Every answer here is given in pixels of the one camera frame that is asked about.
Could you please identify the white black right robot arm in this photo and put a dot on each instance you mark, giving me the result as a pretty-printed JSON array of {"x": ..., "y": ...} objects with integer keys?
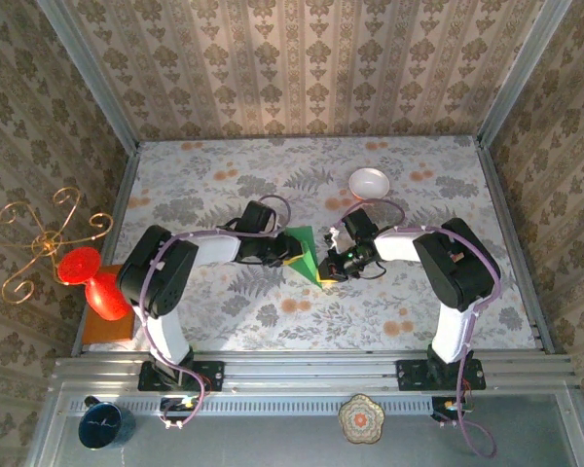
[{"x": 455, "y": 262}]

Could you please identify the white bowl with orange outside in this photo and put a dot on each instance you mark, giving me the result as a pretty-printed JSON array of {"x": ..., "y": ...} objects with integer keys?
[{"x": 368, "y": 184}]

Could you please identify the aluminium frame cross rail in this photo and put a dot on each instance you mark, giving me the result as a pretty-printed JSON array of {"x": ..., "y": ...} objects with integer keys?
[{"x": 311, "y": 370}]

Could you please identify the grey metal shelf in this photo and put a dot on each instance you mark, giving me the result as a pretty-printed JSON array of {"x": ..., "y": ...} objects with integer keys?
[{"x": 272, "y": 442}]

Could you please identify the aluminium frame corner post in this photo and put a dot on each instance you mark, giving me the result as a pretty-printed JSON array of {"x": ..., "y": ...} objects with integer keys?
[
  {"x": 521, "y": 73},
  {"x": 90, "y": 73}
]

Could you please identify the floral patterned table cover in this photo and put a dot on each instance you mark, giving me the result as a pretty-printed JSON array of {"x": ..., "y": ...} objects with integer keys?
[{"x": 321, "y": 316}]

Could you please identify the ornate patterned flower dish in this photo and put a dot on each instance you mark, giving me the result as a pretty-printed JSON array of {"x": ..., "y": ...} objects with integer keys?
[{"x": 361, "y": 418}]

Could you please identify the green cloth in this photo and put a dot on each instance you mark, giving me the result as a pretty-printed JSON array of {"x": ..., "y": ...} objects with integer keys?
[{"x": 309, "y": 260}]

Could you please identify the dark blue mug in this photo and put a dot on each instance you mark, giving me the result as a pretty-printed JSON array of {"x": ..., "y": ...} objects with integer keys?
[{"x": 99, "y": 425}]

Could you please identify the red plastic goblet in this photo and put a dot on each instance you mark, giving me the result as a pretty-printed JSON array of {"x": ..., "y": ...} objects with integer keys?
[{"x": 104, "y": 299}]

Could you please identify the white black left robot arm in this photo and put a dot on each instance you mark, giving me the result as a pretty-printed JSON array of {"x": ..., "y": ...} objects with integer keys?
[{"x": 156, "y": 272}]

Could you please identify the orange wooden board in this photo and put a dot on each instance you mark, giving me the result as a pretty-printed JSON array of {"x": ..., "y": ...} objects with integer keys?
[{"x": 107, "y": 332}]

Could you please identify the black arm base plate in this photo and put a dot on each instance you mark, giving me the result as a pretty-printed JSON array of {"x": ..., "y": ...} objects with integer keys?
[
  {"x": 411, "y": 374},
  {"x": 209, "y": 375}
]

